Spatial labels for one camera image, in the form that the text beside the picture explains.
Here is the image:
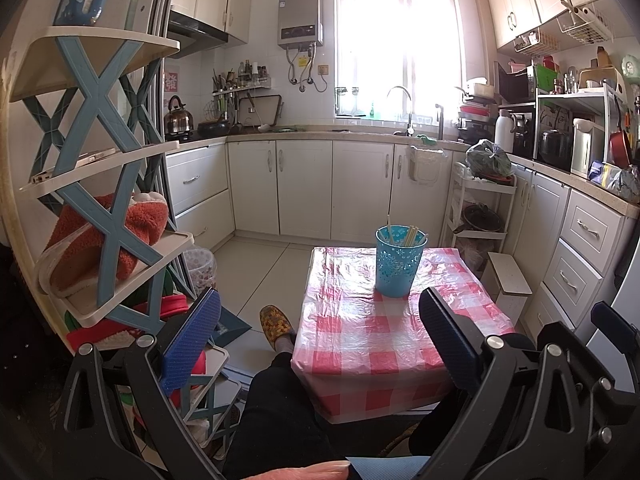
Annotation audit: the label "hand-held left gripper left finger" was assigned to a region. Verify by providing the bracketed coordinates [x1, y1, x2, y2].
[52, 287, 223, 480]

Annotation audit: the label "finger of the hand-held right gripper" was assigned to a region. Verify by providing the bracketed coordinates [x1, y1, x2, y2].
[537, 301, 640, 480]

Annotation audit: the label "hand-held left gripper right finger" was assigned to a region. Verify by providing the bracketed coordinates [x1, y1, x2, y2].
[419, 286, 596, 480]

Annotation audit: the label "blue perforated plastic basket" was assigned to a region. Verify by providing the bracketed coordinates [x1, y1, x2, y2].
[375, 225, 429, 298]

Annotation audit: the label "pile of wooden chopsticks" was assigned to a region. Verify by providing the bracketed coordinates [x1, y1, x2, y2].
[385, 215, 428, 248]

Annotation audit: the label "person's left hand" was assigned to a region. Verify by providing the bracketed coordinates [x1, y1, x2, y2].
[239, 460, 351, 480]

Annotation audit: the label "blue dustpan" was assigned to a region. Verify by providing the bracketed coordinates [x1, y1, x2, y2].
[212, 307, 252, 346]

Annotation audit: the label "waste bin with patterned bag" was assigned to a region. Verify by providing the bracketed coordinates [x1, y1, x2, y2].
[180, 247, 216, 301]

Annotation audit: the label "white drawer cabinet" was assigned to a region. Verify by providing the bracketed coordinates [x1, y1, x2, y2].
[510, 165, 631, 341]

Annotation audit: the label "red checked plastic tablecloth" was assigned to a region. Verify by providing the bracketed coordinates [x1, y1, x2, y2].
[291, 246, 518, 423]

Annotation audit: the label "white step stool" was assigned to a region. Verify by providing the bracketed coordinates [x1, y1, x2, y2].
[480, 251, 532, 313]

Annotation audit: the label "yellow patterned slipper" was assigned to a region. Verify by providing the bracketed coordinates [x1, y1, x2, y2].
[259, 305, 297, 353]

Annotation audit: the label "person's left leg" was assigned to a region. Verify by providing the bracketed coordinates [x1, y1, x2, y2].
[222, 352, 351, 480]

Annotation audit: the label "black lidded pan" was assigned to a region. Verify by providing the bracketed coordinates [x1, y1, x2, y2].
[462, 203, 506, 233]

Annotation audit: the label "red plush slippers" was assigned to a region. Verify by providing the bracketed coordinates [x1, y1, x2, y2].
[40, 192, 171, 298]

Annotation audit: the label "blue cloth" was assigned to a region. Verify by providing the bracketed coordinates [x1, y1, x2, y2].
[345, 455, 431, 480]

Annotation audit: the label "blue foil bag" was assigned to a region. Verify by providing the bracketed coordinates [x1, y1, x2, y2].
[587, 160, 640, 203]

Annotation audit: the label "white trolley rack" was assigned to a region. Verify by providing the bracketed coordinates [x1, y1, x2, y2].
[442, 162, 518, 273]

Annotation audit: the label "white hanging cabinet bin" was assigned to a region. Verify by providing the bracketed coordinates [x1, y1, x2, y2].
[407, 145, 447, 186]

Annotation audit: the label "red frying pan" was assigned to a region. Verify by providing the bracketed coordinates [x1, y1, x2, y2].
[609, 95, 633, 168]

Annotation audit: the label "white electric water boiler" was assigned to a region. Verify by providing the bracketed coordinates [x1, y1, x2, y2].
[570, 118, 606, 178]

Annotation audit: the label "green plastic bag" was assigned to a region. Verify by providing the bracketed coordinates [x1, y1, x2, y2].
[465, 139, 513, 178]

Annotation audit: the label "black cooking pot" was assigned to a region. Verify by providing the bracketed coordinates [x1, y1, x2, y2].
[537, 129, 573, 168]

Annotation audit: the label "white base cabinets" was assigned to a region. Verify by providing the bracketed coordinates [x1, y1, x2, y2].
[165, 137, 468, 251]

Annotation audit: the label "white thermos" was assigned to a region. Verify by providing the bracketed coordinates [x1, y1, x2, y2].
[494, 110, 516, 153]

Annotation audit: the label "black wok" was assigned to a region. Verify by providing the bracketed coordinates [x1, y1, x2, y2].
[197, 119, 233, 137]

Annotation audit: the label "steel kettle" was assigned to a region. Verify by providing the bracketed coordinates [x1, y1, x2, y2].
[164, 95, 195, 135]

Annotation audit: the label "white countertop shelf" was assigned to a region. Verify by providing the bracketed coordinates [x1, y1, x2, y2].
[532, 67, 628, 176]

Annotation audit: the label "chrome curved faucet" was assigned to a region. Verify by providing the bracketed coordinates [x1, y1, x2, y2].
[386, 85, 415, 136]

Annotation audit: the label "stack of food containers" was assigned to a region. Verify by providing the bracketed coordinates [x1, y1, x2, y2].
[457, 77, 498, 143]

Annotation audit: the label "dark framed drying tray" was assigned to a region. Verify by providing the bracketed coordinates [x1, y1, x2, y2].
[239, 94, 285, 131]

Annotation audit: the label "blue white shelf rack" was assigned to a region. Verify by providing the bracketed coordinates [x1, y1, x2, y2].
[10, 25, 246, 451]

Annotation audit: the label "green plastic box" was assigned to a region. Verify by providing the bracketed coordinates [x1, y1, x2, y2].
[532, 65, 558, 93]

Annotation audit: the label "black microwave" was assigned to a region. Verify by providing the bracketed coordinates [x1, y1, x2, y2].
[495, 62, 538, 106]

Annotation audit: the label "white framed window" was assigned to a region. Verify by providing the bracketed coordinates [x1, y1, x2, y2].
[334, 0, 463, 118]

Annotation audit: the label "black range hood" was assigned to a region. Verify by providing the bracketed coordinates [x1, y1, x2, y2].
[167, 9, 229, 58]

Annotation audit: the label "grey gas water heater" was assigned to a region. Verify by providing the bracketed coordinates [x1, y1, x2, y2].
[277, 0, 323, 51]

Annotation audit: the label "wall utensil rack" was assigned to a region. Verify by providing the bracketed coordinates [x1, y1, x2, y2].
[211, 60, 272, 126]

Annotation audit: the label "small white wire basket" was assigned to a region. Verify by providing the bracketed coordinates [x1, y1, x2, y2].
[514, 30, 558, 53]

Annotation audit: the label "large white wire basket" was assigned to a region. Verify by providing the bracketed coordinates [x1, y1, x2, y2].
[557, 0, 615, 46]

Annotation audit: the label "white wall cabinets tall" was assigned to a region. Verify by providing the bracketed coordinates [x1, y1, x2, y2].
[485, 0, 611, 51]

